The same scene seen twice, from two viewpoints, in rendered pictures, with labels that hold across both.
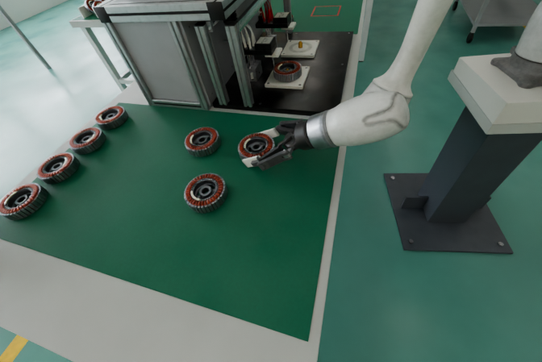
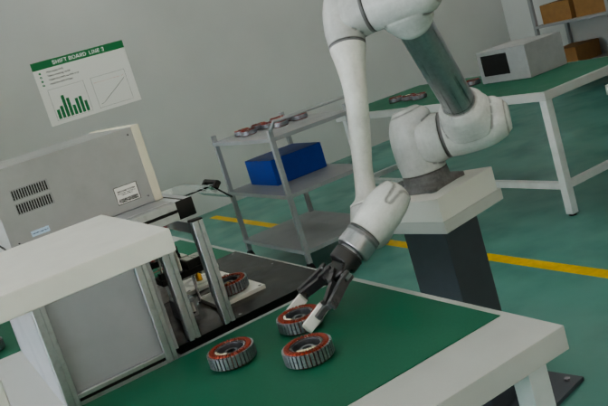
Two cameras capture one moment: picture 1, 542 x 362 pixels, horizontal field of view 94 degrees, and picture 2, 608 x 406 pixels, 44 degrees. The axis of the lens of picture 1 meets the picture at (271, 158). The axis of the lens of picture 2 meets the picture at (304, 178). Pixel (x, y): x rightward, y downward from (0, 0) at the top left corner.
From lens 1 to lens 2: 1.48 m
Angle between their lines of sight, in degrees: 57
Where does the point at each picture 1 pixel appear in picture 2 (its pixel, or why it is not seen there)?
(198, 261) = (375, 364)
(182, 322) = (422, 373)
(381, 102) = (386, 185)
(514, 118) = (451, 210)
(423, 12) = (360, 138)
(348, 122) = (377, 210)
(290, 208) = (390, 313)
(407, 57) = (365, 174)
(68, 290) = not seen: outside the picture
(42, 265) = not seen: outside the picture
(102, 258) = not seen: outside the picture
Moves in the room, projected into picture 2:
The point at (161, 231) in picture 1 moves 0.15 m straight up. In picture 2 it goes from (311, 388) to (289, 318)
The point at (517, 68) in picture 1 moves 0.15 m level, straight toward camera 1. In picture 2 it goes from (417, 185) to (427, 194)
